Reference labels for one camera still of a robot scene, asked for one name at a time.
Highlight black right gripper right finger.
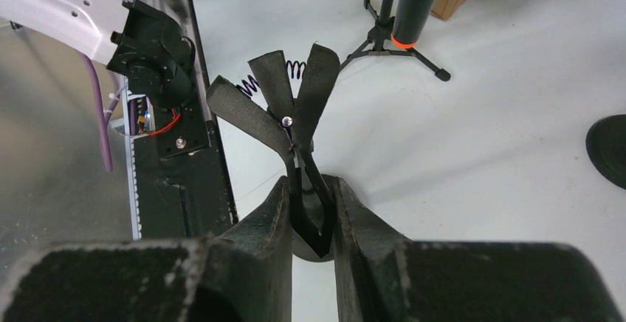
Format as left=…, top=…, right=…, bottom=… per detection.
left=332, top=177, right=623, bottom=321

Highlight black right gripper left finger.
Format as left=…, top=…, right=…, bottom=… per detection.
left=1, top=177, right=292, bottom=321

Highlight black round-base clamp stand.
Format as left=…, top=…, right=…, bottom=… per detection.
left=206, top=44, right=340, bottom=258

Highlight black tripod shock mount stand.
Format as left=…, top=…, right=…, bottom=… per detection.
left=340, top=0, right=451, bottom=82

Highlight black round-base clip stand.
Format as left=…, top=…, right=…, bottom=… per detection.
left=585, top=114, right=625, bottom=189

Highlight black microphone orange ring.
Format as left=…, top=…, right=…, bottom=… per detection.
left=390, top=0, right=448, bottom=51

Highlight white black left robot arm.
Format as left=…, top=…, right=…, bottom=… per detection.
left=1, top=0, right=196, bottom=109

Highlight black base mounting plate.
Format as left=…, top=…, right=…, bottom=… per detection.
left=133, top=0, right=239, bottom=239

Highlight left base circuit board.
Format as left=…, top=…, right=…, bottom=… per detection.
left=128, top=97, right=151, bottom=136

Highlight grey slotted cable duct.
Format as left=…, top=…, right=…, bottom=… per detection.
left=118, top=75, right=142, bottom=240

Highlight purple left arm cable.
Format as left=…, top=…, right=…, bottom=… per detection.
left=78, top=52, right=123, bottom=173

